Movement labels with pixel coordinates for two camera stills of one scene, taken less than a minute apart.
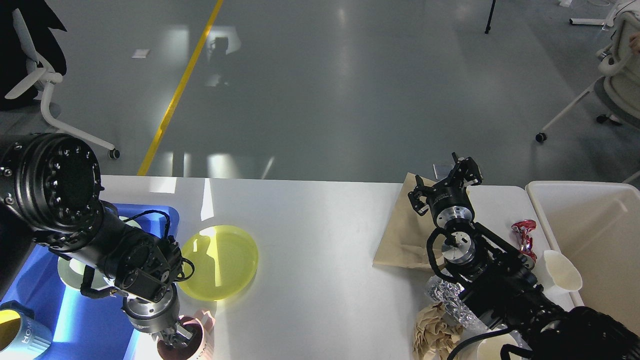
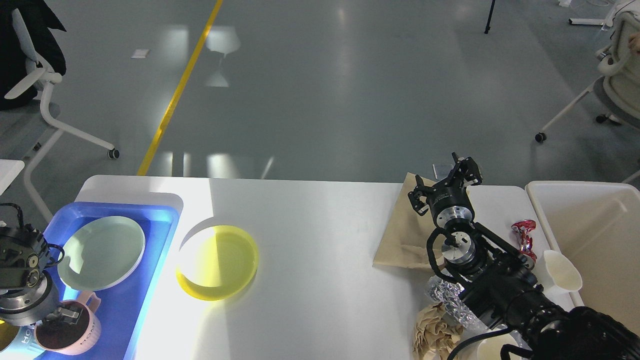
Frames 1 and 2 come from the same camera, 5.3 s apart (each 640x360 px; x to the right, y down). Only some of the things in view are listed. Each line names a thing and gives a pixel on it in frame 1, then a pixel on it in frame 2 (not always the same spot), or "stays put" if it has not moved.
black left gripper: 161,317 to 33,303
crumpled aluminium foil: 447,292 stays put
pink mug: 201,346 to 66,339
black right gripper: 450,201 stays put
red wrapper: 523,227 stays put
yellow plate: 225,259 stays put
